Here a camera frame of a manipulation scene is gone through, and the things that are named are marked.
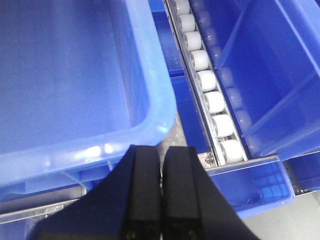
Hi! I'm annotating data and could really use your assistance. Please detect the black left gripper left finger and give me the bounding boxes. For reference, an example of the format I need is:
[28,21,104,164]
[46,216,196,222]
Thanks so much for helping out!
[28,145,160,240]

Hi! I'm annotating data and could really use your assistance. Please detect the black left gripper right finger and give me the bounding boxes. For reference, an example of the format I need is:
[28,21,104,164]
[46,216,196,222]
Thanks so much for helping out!
[162,146,258,240]

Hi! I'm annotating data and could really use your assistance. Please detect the lower blue plastic crate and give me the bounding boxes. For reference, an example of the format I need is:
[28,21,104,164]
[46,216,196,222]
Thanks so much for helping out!
[152,10,294,219]

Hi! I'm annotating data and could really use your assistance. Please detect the blue plastic crate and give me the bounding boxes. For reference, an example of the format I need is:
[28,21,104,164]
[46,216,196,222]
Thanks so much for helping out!
[190,0,320,161]
[152,10,294,219]
[0,0,176,201]

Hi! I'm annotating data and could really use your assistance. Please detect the white roller conveyor track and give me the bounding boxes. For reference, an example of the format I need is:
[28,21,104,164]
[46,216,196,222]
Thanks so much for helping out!
[164,0,248,166]

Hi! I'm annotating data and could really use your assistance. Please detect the left blue plastic crate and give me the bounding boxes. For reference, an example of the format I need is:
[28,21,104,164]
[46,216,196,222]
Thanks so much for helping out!
[0,0,176,201]

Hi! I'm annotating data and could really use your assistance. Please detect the middle blue plastic crate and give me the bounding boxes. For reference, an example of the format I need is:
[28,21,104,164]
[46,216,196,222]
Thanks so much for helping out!
[190,0,320,161]

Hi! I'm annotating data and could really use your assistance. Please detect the stainless steel shelf rail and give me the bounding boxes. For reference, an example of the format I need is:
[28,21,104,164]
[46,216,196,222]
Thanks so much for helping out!
[0,153,280,225]

